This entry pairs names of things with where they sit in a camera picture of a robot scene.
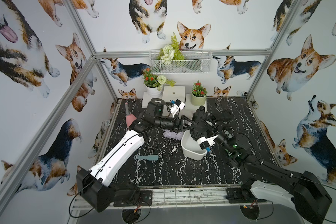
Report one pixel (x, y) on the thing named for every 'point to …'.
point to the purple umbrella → (178, 136)
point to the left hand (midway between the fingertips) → (193, 124)
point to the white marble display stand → (172, 94)
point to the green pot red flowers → (199, 94)
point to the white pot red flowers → (154, 84)
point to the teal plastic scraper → (152, 157)
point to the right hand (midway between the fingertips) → (203, 116)
